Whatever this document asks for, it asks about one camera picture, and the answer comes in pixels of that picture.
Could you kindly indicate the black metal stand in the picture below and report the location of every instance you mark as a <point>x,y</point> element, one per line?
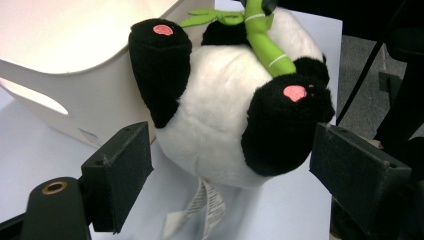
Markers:
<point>406,100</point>

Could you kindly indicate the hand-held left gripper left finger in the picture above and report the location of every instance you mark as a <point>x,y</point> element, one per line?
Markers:
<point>116,176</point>

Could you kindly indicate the white plastic storage bin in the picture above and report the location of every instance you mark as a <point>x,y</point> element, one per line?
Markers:
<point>83,40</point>

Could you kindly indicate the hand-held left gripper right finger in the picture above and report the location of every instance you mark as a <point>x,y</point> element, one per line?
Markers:
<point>360,176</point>

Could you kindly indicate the thin black stand rod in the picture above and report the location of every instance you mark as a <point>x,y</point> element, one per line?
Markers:
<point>358,85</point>

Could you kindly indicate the panda plush toy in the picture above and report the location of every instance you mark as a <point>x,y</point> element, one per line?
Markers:
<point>213,116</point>

